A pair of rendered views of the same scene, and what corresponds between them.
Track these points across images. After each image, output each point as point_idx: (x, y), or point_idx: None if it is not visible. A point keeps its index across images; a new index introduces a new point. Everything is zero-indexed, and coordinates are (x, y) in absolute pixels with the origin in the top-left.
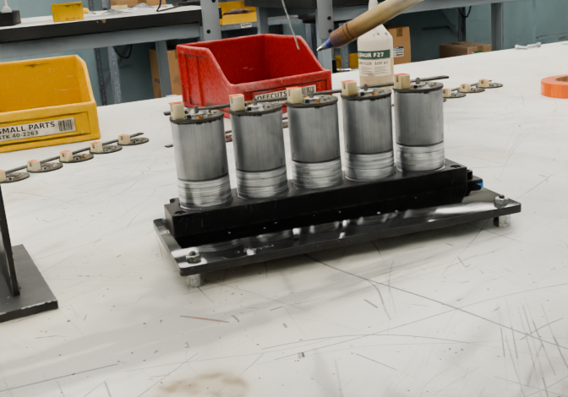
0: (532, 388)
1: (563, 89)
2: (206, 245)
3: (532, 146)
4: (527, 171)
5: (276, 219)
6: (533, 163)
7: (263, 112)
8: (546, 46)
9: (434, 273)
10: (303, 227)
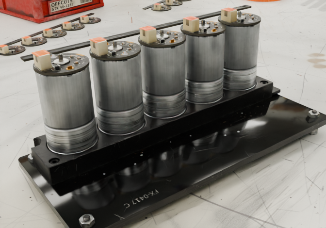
0: None
1: None
2: (90, 196)
3: (270, 45)
4: (285, 70)
5: (139, 150)
6: (284, 62)
7: (128, 57)
8: None
9: (302, 201)
10: (170, 160)
